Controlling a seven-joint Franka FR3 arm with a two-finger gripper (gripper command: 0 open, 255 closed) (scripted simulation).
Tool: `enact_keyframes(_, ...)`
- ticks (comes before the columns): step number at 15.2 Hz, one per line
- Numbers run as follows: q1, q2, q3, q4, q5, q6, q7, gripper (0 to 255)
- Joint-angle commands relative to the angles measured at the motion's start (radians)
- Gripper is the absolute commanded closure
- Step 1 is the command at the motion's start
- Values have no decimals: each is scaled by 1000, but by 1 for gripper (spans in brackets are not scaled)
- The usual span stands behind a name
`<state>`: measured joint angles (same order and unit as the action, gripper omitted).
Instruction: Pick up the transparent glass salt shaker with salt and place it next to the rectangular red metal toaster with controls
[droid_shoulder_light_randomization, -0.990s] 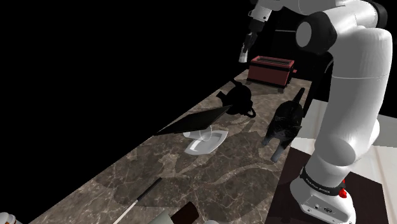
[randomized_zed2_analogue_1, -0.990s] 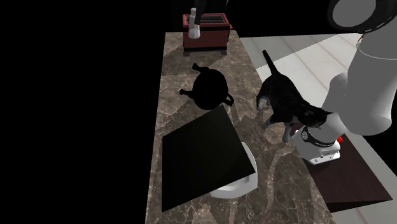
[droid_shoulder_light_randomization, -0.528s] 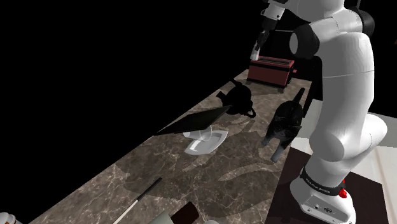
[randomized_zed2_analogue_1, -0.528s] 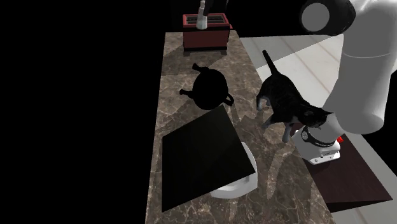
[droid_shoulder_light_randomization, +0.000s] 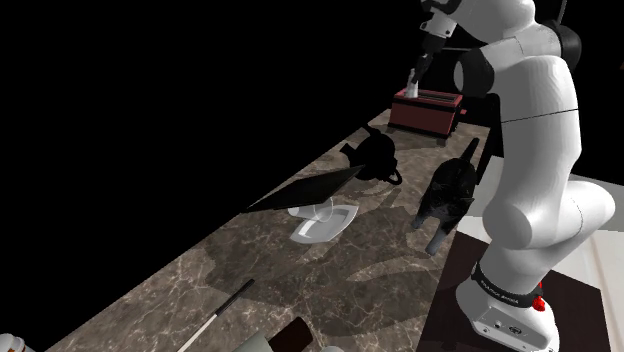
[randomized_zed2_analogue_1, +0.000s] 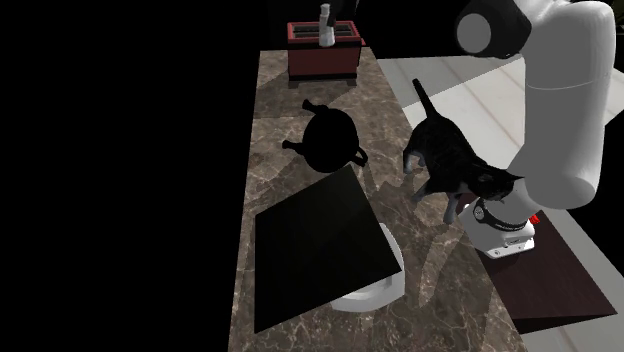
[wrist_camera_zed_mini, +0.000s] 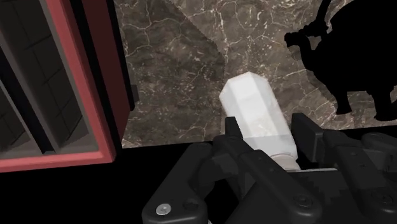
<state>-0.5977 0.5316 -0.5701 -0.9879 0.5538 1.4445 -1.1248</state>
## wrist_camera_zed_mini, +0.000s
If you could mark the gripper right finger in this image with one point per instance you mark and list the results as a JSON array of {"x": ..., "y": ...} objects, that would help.
[{"x": 350, "y": 161}]

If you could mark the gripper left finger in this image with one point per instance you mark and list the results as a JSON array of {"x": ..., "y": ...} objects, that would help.
[{"x": 183, "y": 173}]

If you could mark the white hexagonal bottle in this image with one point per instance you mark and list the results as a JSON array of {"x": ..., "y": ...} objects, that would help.
[{"x": 254, "y": 105}]

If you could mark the black teapot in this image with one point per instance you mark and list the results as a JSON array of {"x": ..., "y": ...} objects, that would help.
[{"x": 356, "y": 46}]

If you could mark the red framed open box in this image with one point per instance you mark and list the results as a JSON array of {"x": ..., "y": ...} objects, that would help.
[{"x": 105, "y": 62}]

